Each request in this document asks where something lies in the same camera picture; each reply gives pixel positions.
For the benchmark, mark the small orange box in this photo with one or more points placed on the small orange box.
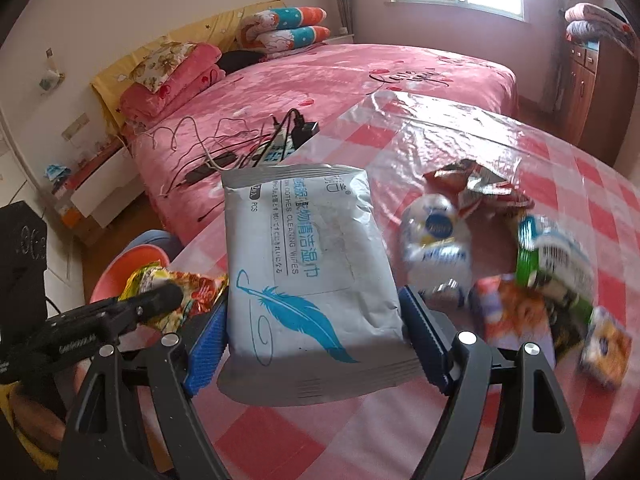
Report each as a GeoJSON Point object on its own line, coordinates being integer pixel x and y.
{"type": "Point", "coordinates": [607, 350]}

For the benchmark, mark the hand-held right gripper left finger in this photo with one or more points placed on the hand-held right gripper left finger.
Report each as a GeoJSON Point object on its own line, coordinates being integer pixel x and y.
{"type": "Point", "coordinates": [207, 350]}

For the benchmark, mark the grey wet wipes pack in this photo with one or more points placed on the grey wet wipes pack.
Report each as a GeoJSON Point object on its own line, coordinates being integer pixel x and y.
{"type": "Point", "coordinates": [310, 270]}

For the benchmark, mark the wall socket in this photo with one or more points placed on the wall socket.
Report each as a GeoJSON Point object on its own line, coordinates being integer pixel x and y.
{"type": "Point", "coordinates": [75, 127]}

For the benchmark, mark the orange plastic basin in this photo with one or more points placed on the orange plastic basin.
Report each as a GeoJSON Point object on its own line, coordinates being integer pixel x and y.
{"type": "Point", "coordinates": [117, 272]}

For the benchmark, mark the black packet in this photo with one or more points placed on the black packet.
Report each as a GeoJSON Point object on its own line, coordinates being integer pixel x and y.
{"type": "Point", "coordinates": [567, 330]}

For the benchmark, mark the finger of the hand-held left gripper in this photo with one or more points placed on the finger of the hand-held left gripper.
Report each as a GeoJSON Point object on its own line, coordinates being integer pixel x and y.
{"type": "Point", "coordinates": [150, 302]}

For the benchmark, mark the person's left forearm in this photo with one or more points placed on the person's left forearm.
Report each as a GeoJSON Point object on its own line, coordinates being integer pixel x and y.
{"type": "Point", "coordinates": [30, 452]}

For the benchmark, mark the black cloth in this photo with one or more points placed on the black cloth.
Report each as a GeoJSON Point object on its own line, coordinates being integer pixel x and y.
{"type": "Point", "coordinates": [240, 60]}

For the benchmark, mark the brown wooden cabinet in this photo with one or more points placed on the brown wooden cabinet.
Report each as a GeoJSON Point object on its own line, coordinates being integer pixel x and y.
{"type": "Point", "coordinates": [605, 90]}

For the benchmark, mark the orange snack packet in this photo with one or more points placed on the orange snack packet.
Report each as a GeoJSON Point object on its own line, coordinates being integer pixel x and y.
{"type": "Point", "coordinates": [510, 310]}

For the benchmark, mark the green white packet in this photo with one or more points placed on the green white packet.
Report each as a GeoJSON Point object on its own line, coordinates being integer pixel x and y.
{"type": "Point", "coordinates": [555, 255]}

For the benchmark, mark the folded pink blanket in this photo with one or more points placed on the folded pink blanket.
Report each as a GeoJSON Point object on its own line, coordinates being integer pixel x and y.
{"type": "Point", "coordinates": [190, 80]}

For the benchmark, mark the bed with pink blanket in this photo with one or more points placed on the bed with pink blanket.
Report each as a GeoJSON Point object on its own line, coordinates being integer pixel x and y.
{"type": "Point", "coordinates": [350, 75]}

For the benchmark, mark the beige power strip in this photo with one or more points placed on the beige power strip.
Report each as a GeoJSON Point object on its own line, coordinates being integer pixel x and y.
{"type": "Point", "coordinates": [277, 147]}

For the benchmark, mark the person's left hand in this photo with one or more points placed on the person's left hand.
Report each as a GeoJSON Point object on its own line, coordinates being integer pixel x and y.
{"type": "Point", "coordinates": [40, 415]}

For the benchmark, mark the yellow red snack wrapper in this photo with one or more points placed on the yellow red snack wrapper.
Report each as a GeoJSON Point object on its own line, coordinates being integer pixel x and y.
{"type": "Point", "coordinates": [195, 290]}

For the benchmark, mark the black charger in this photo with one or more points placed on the black charger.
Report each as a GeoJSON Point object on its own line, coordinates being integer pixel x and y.
{"type": "Point", "coordinates": [305, 131]}

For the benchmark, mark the yellow star print headboard cover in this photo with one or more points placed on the yellow star print headboard cover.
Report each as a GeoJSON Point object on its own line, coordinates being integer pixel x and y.
{"type": "Point", "coordinates": [200, 27]}

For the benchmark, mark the folded quilts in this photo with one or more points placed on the folded quilts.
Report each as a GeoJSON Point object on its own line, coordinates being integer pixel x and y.
{"type": "Point", "coordinates": [590, 22]}

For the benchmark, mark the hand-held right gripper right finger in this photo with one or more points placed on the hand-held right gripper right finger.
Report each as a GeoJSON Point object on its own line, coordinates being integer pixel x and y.
{"type": "Point", "coordinates": [425, 340]}

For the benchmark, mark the black phone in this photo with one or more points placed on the black phone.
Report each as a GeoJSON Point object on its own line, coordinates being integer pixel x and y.
{"type": "Point", "coordinates": [200, 174]}

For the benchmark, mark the silver blue foil packet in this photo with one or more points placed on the silver blue foil packet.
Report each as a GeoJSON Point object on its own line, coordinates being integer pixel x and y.
{"type": "Point", "coordinates": [435, 240]}

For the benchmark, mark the small wall hanging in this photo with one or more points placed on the small wall hanging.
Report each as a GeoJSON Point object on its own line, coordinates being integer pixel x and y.
{"type": "Point", "coordinates": [50, 77]}

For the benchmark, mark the floral pillow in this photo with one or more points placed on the floral pillow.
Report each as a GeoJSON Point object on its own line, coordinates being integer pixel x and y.
{"type": "Point", "coordinates": [160, 62]}

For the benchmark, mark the white nightstand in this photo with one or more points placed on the white nightstand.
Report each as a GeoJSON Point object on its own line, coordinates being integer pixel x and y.
{"type": "Point", "coordinates": [110, 185]}

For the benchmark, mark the cartoon print pillow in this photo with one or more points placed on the cartoon print pillow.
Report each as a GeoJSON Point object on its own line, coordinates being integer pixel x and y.
{"type": "Point", "coordinates": [300, 37]}
{"type": "Point", "coordinates": [295, 16]}

